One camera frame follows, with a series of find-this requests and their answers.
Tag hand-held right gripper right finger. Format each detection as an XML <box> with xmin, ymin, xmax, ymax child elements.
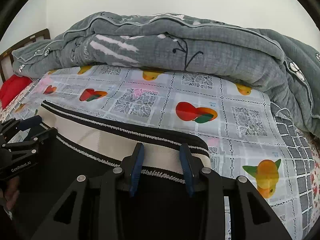
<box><xmin>179</xmin><ymin>143</ymin><xmax>293</xmax><ymax>240</ymax></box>

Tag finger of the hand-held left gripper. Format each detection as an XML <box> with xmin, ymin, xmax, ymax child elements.
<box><xmin>0</xmin><ymin>115</ymin><xmax>42</xmax><ymax>146</ymax></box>
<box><xmin>0</xmin><ymin>127</ymin><xmax>58</xmax><ymax>158</ymax></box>

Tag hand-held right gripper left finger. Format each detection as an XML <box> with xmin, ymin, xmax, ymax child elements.
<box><xmin>31</xmin><ymin>142</ymin><xmax>145</xmax><ymax>240</ymax></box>

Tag black pants with cream stripe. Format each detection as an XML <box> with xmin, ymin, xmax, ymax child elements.
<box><xmin>10</xmin><ymin>100</ymin><xmax>211</xmax><ymax>240</ymax></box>

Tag person's left hand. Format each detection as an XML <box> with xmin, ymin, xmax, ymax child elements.
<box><xmin>4</xmin><ymin>175</ymin><xmax>21</xmax><ymax>212</ymax></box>

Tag red pillow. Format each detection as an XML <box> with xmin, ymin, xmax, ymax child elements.
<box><xmin>0</xmin><ymin>75</ymin><xmax>32</xmax><ymax>109</ymax></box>

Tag dark wooden headboard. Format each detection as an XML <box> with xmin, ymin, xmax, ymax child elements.
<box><xmin>0</xmin><ymin>28</ymin><xmax>52</xmax><ymax>83</ymax></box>

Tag fruit print plastic cover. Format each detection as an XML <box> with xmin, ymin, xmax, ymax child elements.
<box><xmin>15</xmin><ymin>64</ymin><xmax>314</xmax><ymax>240</ymax></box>

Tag grey fruit-print blanket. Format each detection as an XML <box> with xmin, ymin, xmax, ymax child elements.
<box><xmin>224</xmin><ymin>102</ymin><xmax>318</xmax><ymax>240</ymax></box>

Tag grey quilt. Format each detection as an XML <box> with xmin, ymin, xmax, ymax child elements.
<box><xmin>12</xmin><ymin>11</ymin><xmax>320</xmax><ymax>140</ymax></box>

